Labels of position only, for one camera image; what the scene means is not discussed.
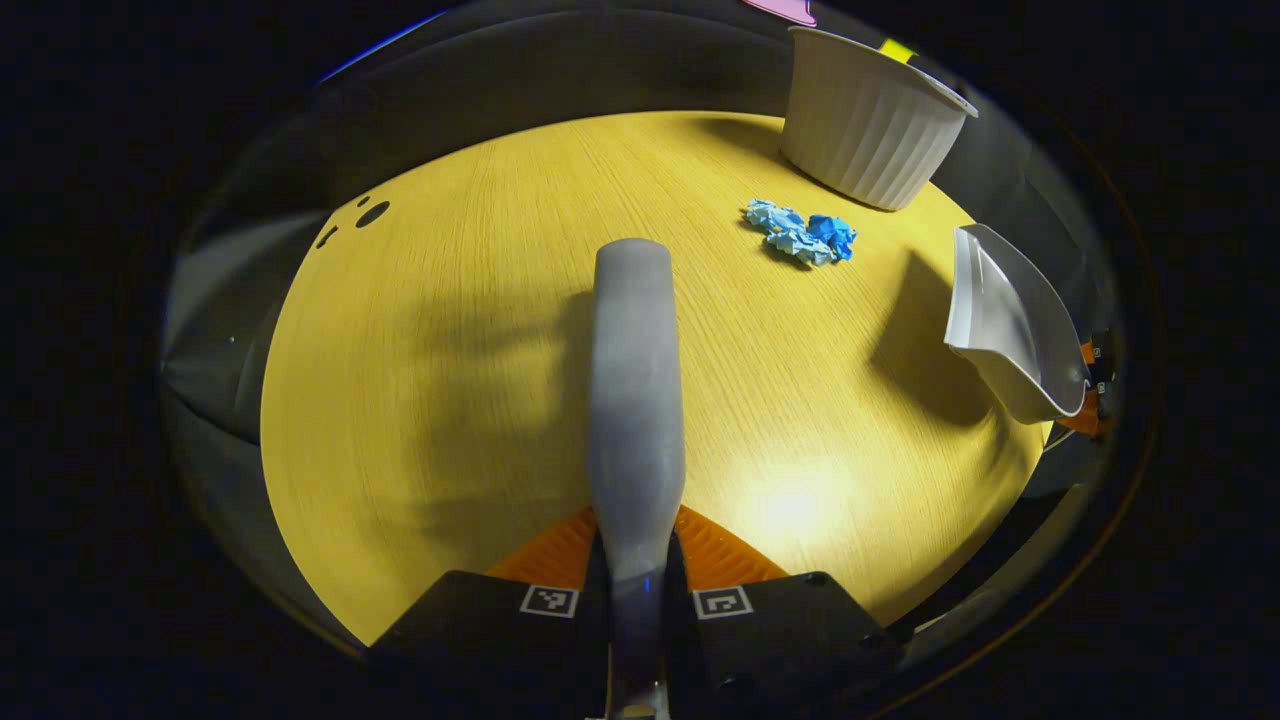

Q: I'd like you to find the light blue paper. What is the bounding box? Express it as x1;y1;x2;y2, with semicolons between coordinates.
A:
743;198;836;267

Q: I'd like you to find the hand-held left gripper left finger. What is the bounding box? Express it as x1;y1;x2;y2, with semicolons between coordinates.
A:
368;505;613;720

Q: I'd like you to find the grey plastic dustpan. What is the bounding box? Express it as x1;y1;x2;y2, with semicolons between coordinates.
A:
944;224;1092;425

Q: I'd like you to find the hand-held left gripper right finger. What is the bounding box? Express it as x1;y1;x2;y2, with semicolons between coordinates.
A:
664;505;906;720

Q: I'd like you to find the small grey broom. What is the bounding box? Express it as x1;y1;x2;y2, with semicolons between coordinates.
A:
585;238;687;720

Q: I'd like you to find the bright blue paper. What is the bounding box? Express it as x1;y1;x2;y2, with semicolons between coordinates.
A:
806;213;858;262

